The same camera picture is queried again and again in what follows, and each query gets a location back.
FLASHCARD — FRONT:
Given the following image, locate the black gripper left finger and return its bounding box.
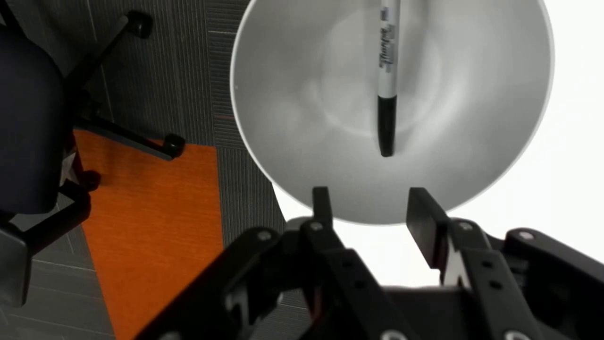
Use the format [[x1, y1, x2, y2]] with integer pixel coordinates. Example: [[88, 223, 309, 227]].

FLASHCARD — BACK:
[[300, 186, 411, 340]]

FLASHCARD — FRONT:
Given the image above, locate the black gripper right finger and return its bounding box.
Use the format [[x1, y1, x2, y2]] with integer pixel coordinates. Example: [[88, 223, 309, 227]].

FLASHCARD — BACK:
[[405, 186, 554, 340]]

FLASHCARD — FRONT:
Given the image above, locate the grey black marker pen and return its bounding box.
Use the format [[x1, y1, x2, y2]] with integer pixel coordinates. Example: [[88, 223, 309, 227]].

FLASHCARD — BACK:
[[375, 0, 401, 159]]

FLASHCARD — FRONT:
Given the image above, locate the black office chair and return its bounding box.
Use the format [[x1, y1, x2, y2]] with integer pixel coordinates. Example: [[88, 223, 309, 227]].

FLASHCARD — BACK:
[[0, 0, 188, 310]]

